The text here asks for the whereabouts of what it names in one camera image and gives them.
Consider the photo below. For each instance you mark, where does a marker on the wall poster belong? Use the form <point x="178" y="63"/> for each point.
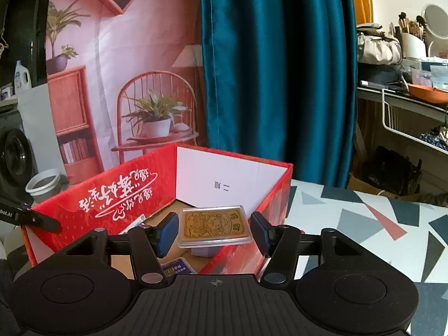
<point x="140" y="42"/>

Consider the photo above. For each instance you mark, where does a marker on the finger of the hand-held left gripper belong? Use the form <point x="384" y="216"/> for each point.
<point x="38" y="219"/>

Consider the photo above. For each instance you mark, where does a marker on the blue patterned cloth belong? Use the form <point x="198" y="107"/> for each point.
<point x="434" y="140"/>

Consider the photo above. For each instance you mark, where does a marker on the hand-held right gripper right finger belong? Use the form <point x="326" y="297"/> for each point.
<point x="260" y="234"/>

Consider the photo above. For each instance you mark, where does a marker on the round makeup mirror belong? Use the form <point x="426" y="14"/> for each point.
<point x="437" y="21"/>

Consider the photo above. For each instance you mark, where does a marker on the gold card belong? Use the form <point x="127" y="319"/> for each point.
<point x="213" y="225"/>

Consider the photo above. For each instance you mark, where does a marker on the geometric patterned tablecloth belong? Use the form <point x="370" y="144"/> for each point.
<point x="350" y="199"/>

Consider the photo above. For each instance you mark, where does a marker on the black bag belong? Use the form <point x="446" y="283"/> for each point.
<point x="392" y="171"/>

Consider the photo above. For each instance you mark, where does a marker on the grey plastic bucket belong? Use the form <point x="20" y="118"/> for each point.
<point x="43" y="185"/>

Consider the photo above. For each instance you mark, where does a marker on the teal curtain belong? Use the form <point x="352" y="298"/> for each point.
<point x="280" y="77"/>

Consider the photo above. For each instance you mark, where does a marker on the blue printed card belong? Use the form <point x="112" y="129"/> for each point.
<point x="178" y="266"/>

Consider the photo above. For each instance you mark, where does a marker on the white brush holder with brushes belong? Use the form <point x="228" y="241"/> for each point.
<point x="413" y="43"/>

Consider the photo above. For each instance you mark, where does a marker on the clear plastic storage box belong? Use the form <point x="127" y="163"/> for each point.
<point x="418" y="71"/>

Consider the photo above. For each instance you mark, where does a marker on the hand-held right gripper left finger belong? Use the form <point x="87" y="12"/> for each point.
<point x="168" y="234"/>

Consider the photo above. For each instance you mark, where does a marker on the beige cloth bag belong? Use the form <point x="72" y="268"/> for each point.
<point x="378" y="49"/>

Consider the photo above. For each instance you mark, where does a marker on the orange bowl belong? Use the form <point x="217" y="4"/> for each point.
<point x="427" y="93"/>

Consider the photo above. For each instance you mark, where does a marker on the white detergent bottle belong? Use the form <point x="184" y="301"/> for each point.
<point x="21" y="78"/>

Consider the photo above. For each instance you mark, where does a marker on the brown cardboard box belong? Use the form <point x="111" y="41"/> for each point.
<point x="360" y="187"/>

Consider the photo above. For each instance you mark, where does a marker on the red strawberry print cardboard box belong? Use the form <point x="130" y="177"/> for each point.
<point x="105" y="196"/>

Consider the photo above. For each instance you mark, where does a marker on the black washing machine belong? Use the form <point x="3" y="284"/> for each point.
<point x="15" y="154"/>

